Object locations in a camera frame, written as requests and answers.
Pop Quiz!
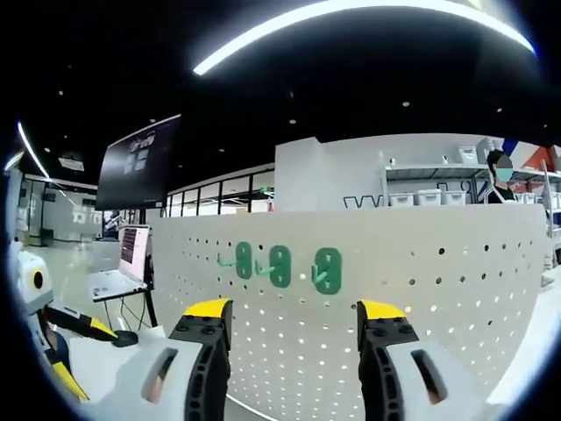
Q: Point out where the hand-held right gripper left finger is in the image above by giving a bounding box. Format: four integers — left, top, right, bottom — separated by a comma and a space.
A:
82, 297, 236, 421

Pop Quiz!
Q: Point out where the long ceiling light strip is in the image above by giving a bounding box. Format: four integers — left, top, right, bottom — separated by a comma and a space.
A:
192, 0, 538, 76

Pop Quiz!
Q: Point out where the white perforated mounting plate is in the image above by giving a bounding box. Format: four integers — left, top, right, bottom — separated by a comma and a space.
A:
146, 205, 557, 421

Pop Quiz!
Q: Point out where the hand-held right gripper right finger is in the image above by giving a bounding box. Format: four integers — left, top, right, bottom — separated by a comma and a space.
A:
355, 298, 497, 421

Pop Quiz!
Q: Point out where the large dark wall screen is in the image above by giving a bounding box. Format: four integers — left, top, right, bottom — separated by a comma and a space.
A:
95, 113, 183, 211

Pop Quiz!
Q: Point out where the green hook assembly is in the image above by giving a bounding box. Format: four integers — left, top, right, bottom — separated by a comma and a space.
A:
217, 242, 254, 280
310, 247, 343, 294
253, 245, 293, 289

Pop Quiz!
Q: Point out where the open silver laptop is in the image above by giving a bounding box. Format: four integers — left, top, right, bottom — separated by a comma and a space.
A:
85, 224, 153, 303

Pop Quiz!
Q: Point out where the metal storage shelf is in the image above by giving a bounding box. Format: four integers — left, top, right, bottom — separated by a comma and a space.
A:
379, 151, 561, 211

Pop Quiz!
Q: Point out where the short ceiling light strip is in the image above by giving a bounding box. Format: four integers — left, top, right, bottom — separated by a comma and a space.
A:
16, 121, 52, 180

